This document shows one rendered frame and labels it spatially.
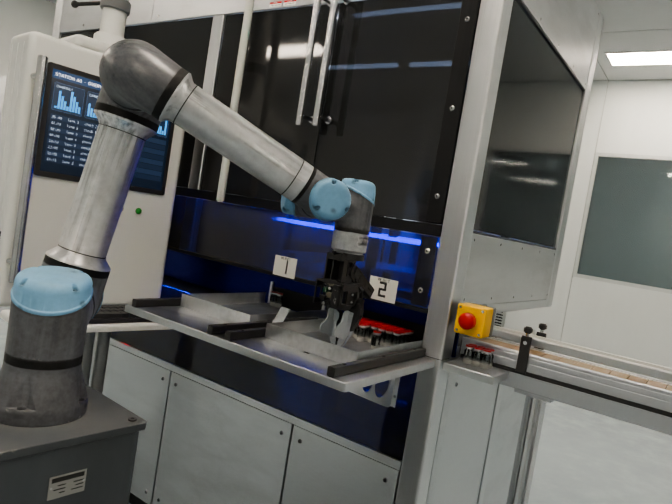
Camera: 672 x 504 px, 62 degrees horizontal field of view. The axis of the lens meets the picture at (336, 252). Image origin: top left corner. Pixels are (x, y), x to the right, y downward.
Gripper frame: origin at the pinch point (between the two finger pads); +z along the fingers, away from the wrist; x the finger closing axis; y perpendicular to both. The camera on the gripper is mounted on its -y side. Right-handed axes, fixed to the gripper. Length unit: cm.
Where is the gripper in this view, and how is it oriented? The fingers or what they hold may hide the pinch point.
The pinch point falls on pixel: (338, 343)
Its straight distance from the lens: 123.6
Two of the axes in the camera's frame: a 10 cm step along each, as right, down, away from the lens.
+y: -5.7, -0.5, -8.2
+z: -1.6, 9.9, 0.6
